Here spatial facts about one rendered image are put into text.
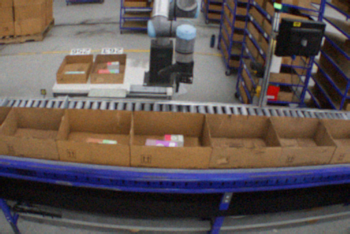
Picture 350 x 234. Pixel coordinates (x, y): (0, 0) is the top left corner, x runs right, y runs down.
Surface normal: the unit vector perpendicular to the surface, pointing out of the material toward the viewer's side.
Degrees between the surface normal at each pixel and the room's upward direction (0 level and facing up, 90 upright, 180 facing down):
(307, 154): 90
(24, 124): 89
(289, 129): 89
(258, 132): 89
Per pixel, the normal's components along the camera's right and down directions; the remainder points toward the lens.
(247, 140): 0.09, -0.82
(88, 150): 0.04, 0.58
